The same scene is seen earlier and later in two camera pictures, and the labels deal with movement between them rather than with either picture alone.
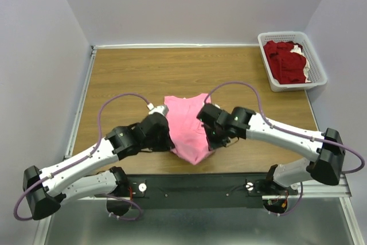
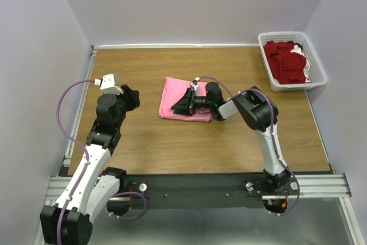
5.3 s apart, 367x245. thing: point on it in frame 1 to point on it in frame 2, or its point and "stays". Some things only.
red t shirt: [287, 67] stays
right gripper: [212, 143] to [186, 105]
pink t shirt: [187, 132] to [173, 89]
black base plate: [202, 191] stays
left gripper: [168, 143] to [133, 100]
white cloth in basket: [307, 67] stays
